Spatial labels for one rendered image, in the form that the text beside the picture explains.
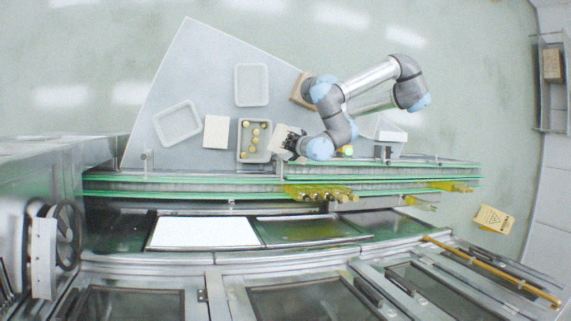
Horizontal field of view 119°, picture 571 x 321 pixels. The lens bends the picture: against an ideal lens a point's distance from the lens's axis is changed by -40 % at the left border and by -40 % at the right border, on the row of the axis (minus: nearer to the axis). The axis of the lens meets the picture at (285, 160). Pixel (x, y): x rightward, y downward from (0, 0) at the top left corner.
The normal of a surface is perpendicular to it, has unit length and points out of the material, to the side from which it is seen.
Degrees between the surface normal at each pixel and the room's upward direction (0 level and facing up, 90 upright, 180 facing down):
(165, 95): 0
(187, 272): 0
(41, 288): 29
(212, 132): 0
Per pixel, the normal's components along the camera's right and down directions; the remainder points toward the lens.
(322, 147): 0.30, 0.13
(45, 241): 0.30, -0.36
